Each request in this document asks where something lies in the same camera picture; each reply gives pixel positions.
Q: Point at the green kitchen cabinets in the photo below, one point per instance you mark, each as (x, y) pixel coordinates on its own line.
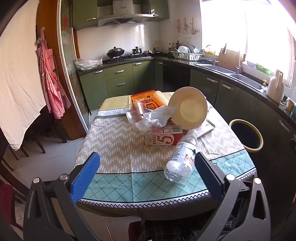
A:
(120, 78)
(84, 14)

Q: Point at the steel double sink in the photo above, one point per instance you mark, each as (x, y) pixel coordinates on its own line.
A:
(245, 77)

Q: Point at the gas stove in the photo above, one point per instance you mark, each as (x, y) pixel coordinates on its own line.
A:
(127, 58)

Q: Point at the clear plastic water bottle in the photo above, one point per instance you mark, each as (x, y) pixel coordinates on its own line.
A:
(180, 160)

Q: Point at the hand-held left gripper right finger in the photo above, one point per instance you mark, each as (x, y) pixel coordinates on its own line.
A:
(208, 178)

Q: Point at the dark wooden chair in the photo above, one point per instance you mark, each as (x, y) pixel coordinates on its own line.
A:
(37, 136)

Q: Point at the steel range hood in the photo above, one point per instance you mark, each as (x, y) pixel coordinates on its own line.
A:
(122, 16)

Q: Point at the white dish rack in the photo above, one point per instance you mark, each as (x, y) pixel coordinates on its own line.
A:
(187, 55)

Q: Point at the black cooking pot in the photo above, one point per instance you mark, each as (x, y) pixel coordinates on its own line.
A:
(137, 51)

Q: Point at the milk carton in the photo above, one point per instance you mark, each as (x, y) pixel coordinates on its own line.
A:
(161, 139)

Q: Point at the red checked apron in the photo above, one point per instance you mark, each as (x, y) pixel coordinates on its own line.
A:
(52, 81)

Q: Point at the clear plastic bag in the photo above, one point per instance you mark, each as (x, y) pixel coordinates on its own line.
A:
(89, 63)

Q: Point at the yellow ribbed packet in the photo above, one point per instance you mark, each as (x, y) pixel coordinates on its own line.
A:
(160, 98)

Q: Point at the white paper towel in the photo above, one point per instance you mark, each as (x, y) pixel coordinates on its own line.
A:
(157, 117)

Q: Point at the yellow-rimmed blue trash bin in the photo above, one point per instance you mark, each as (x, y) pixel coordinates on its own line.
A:
(245, 136)

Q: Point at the black wok with lid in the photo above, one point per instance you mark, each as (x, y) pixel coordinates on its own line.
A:
(115, 52)

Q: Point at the cream paper bowl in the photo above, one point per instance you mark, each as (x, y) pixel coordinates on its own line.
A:
(192, 109)

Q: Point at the clear plastic cup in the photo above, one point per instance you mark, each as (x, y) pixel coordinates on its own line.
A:
(134, 111)

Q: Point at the green plastic basin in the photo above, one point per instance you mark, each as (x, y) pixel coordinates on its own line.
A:
(262, 69)

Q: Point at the orange cardboard box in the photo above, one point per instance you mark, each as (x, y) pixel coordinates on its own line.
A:
(141, 96)

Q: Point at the yellow mug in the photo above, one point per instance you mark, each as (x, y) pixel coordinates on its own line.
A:
(289, 104)

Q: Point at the wooden cutting board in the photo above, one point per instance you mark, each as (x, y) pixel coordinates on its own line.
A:
(229, 59)

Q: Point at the white hanging cloth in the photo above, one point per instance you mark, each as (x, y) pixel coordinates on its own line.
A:
(18, 81)

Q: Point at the steel kitchen faucet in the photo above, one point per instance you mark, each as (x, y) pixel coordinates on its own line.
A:
(214, 60)

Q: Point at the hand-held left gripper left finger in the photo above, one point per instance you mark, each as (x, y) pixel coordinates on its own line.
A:
(85, 176)

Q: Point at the green lower kitchen cabinets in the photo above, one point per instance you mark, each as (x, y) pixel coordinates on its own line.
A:
(120, 78)

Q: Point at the green upper kitchen cabinets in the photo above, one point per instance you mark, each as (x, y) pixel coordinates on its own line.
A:
(84, 14)

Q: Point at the patterned tablecloth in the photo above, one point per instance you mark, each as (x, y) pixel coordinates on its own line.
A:
(111, 143)

